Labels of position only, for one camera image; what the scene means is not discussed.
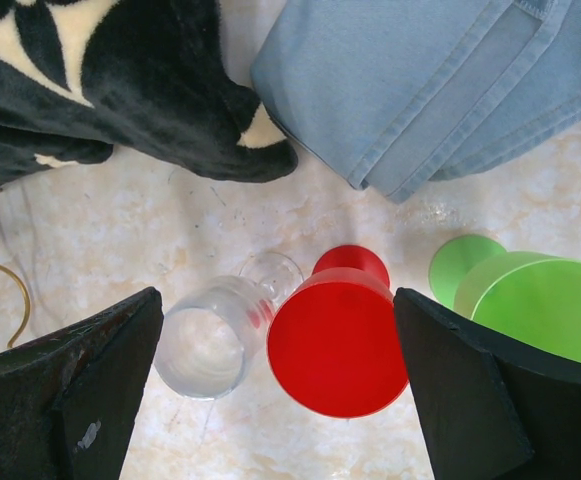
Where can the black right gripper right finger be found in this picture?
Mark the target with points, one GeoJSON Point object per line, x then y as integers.
{"type": "Point", "coordinates": [490, 407]}

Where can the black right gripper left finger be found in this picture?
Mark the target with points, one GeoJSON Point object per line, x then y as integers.
{"type": "Point", "coordinates": [69, 399]}

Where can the green plastic wine glass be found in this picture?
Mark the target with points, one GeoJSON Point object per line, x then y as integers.
{"type": "Point", "coordinates": [531, 297]}

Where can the clear wine glass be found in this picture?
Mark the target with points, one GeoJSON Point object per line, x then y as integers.
{"type": "Point", "coordinates": [210, 337]}

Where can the red plastic wine glass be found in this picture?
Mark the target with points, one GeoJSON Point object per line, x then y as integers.
{"type": "Point", "coordinates": [333, 345]}

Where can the black patterned plush blanket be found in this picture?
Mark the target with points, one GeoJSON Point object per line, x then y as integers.
{"type": "Point", "coordinates": [80, 78]}

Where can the light blue denim cloth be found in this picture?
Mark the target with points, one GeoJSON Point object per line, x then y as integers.
{"type": "Point", "coordinates": [393, 94]}

